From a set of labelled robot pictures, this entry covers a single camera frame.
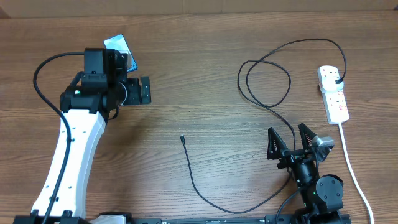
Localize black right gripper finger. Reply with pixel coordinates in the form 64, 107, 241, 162
267, 127, 289, 160
298, 123, 316, 152

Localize blue Galaxy smartphone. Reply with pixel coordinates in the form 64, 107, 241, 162
103, 34, 137, 73

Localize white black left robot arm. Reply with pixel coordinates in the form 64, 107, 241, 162
14, 47, 151, 223

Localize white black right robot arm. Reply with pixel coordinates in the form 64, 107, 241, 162
265, 123, 351, 223

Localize white charger plug adapter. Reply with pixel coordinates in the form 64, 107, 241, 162
319, 77, 344, 93

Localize white power strip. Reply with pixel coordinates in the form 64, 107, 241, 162
317, 65, 349, 124

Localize white power strip cord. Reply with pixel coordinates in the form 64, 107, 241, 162
338, 123, 375, 224

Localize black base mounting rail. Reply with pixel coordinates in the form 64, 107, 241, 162
13, 214, 351, 224

